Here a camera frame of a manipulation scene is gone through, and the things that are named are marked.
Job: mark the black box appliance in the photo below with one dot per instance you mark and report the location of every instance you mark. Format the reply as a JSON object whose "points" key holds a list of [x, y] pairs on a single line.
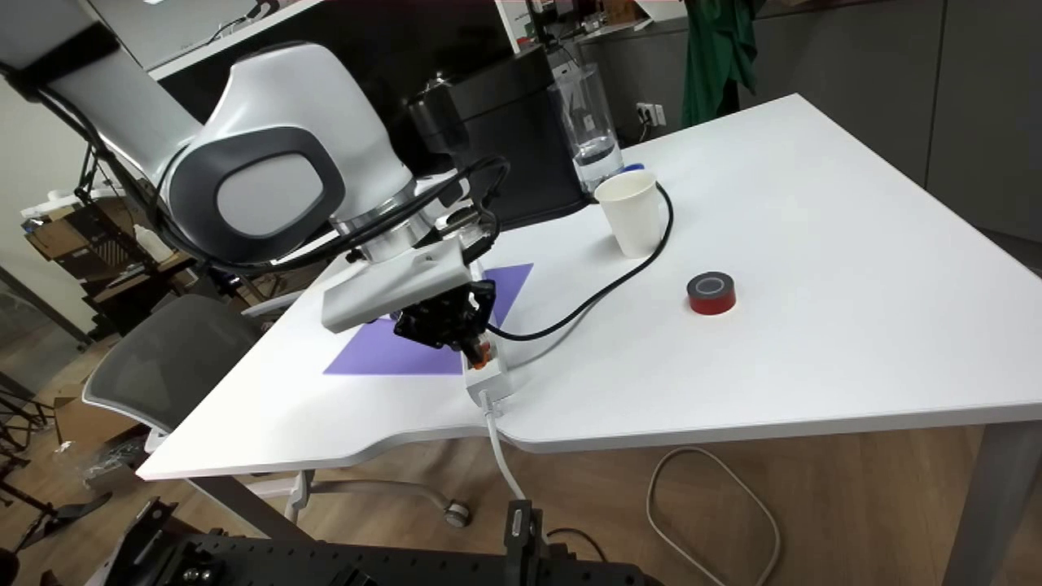
{"points": [[507, 113]]}

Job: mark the purple paper sheet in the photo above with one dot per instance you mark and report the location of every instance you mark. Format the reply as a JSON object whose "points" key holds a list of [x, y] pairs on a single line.
{"points": [[379, 351]]}

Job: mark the grey office chair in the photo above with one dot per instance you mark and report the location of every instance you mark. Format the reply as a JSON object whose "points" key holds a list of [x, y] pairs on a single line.
{"points": [[167, 365]]}

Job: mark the clear plastic bottle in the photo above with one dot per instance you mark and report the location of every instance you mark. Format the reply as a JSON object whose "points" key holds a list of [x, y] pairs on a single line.
{"points": [[583, 116]]}

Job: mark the black metal rail frame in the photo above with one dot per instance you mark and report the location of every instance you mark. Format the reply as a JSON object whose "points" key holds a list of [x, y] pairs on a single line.
{"points": [[164, 551]]}

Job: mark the white paper cup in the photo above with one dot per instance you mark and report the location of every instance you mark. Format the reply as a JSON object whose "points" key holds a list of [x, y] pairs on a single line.
{"points": [[634, 208]]}

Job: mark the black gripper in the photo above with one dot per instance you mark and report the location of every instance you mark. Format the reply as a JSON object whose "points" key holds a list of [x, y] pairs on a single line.
{"points": [[448, 319]]}

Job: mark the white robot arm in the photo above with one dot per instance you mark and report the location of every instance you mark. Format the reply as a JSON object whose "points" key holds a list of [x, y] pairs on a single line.
{"points": [[290, 164]]}

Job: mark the red black tape roll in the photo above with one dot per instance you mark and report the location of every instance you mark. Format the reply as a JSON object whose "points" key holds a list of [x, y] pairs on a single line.
{"points": [[711, 293]]}

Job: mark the green cloth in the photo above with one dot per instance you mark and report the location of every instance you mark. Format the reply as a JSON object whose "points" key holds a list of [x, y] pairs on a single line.
{"points": [[722, 51]]}

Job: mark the white extension cord strip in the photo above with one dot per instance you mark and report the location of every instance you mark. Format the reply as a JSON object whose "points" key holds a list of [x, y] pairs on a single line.
{"points": [[485, 378]]}

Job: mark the grey table leg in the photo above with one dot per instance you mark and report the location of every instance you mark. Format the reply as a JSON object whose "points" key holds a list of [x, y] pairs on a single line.
{"points": [[997, 496]]}

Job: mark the wooden shelf with clutter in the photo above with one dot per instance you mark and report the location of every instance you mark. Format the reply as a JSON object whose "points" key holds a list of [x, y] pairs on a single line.
{"points": [[123, 275]]}

